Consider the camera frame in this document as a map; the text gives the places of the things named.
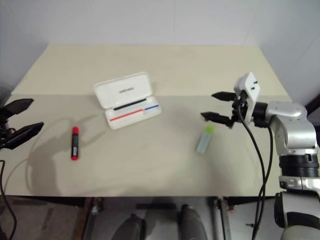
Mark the black table crossbar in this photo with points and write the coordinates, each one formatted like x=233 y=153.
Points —
x=155 y=206

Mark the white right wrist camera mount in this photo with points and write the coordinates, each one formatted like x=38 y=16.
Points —
x=250 y=86

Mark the red and black marker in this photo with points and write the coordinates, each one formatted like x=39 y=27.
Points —
x=75 y=145

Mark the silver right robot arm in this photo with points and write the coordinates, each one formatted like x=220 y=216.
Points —
x=295 y=125

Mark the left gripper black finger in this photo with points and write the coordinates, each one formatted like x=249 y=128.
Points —
x=17 y=107
x=22 y=135

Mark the white plastic pencil case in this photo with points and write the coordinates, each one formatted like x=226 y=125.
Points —
x=120 y=86

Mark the clear lead box green cap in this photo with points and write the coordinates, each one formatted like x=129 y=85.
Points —
x=205 y=140

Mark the black pen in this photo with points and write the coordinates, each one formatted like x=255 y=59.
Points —
x=130 y=104

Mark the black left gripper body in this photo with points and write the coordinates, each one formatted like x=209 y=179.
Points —
x=2 y=135

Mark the red pen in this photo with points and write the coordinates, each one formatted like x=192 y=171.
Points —
x=126 y=115

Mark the metal table leg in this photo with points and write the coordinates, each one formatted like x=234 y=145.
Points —
x=221 y=220
x=91 y=215

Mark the dark rounded shape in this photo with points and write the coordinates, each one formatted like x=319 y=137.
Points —
x=131 y=227
x=191 y=222

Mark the blue pen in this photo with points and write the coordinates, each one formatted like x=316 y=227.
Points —
x=151 y=107

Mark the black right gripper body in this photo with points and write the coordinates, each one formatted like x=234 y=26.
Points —
x=235 y=107

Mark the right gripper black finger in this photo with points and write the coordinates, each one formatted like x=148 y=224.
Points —
x=216 y=118
x=223 y=96

